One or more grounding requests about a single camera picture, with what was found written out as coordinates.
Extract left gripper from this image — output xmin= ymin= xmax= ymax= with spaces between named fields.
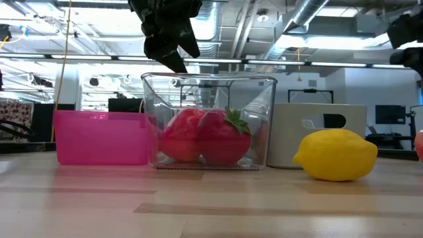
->
xmin=128 ymin=0 xmax=203 ymax=74

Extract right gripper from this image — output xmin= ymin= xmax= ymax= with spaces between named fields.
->
xmin=386 ymin=13 xmax=423 ymax=79

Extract red toy tomato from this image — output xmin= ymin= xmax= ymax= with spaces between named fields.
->
xmin=414 ymin=129 xmax=423 ymax=163
xmin=161 ymin=108 xmax=206 ymax=163

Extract red strawberry with leaves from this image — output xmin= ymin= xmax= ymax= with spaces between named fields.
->
xmin=197 ymin=106 xmax=252 ymax=166

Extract yellow toy lemon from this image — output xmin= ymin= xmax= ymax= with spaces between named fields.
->
xmin=292 ymin=128 xmax=379 ymax=182

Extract clear plastic bin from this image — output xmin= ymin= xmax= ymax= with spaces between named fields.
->
xmin=141 ymin=72 xmax=278 ymax=171

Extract black background desk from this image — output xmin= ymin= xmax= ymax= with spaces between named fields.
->
xmin=365 ymin=132 xmax=419 ymax=150

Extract pink plastic bin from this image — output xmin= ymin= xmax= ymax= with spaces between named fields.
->
xmin=53 ymin=110 xmax=150 ymax=166

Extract white plastic bin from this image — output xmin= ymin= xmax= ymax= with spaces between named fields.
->
xmin=266 ymin=102 xmax=368 ymax=170

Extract black partition panel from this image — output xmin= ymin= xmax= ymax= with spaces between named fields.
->
xmin=32 ymin=103 xmax=76 ymax=143

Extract patterned curtain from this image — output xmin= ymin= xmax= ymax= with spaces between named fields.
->
xmin=0 ymin=101 xmax=34 ymax=141

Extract black wall monitor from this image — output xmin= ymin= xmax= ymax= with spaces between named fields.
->
xmin=375 ymin=104 xmax=407 ymax=126

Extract black horizontal frame bar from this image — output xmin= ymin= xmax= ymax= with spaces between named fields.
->
xmin=0 ymin=52 xmax=423 ymax=70

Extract black rectangular stand frame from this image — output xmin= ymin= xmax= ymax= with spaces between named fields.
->
xmin=288 ymin=88 xmax=335 ymax=104

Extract yellow hanging cable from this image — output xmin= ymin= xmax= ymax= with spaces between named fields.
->
xmin=50 ymin=0 xmax=73 ymax=143

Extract silver ceiling duct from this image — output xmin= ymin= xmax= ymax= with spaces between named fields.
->
xmin=257 ymin=0 xmax=331 ymax=74

